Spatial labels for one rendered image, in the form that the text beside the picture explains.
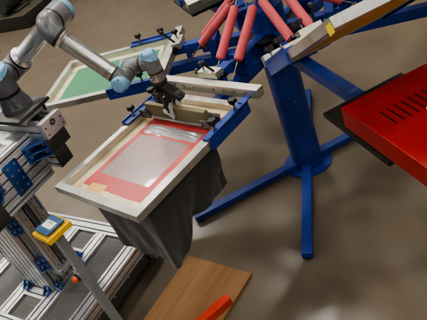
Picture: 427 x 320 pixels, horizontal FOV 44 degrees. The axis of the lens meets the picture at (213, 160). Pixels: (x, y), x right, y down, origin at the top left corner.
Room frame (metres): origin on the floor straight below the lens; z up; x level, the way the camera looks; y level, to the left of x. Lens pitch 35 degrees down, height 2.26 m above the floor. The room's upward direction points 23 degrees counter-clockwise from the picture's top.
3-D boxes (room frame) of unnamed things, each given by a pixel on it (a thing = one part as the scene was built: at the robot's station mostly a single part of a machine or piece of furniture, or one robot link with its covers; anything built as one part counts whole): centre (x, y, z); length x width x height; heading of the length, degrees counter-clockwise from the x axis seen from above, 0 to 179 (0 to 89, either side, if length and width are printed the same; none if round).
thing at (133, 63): (2.32, 0.19, 1.31); 0.11 x 0.11 x 0.08; 63
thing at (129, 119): (2.50, 0.23, 0.98); 0.30 x 0.05 x 0.07; 129
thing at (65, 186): (2.14, 0.24, 0.97); 0.79 x 0.58 x 0.04; 129
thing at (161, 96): (2.29, 0.09, 1.15); 0.09 x 0.08 x 0.12; 39
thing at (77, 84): (3.13, 0.26, 1.05); 1.08 x 0.61 x 0.23; 69
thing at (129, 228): (1.96, 0.47, 0.74); 0.45 x 0.03 x 0.43; 39
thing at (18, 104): (2.49, 0.79, 1.31); 0.15 x 0.15 x 0.10
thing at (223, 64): (2.49, -0.20, 1.02); 0.17 x 0.06 x 0.05; 129
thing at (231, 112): (2.07, -0.12, 0.98); 0.30 x 0.05 x 0.07; 129
